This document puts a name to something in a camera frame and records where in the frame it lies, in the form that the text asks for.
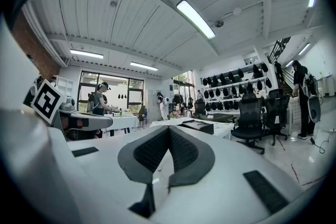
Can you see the pink flowers in pot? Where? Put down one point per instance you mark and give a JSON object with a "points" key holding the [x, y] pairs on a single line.
{"points": [[173, 114]]}

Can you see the large black framed window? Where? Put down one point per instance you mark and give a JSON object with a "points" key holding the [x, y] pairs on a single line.
{"points": [[115, 86]]}

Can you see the table with white cloth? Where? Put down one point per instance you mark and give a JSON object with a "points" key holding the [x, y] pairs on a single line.
{"points": [[123, 120]]}

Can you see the shelf of black bags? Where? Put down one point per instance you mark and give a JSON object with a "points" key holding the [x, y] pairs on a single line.
{"points": [[231, 86]]}

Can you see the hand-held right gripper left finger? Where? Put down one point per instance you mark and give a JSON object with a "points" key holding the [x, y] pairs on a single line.
{"points": [[147, 150]]}

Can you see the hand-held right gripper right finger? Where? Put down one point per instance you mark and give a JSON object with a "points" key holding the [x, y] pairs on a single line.
{"points": [[191, 157]]}

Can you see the black mesh office chair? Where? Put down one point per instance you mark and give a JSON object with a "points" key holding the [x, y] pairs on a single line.
{"points": [[275, 115], [249, 118]]}

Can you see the black staircase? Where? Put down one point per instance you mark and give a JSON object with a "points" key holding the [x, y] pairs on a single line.
{"points": [[281, 49]]}

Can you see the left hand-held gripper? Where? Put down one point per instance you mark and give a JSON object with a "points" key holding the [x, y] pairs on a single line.
{"points": [[47, 102]]}

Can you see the tan chair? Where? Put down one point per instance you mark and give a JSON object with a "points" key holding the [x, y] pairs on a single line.
{"points": [[141, 112]]}

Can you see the black box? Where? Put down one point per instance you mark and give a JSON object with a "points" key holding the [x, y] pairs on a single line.
{"points": [[199, 127]]}

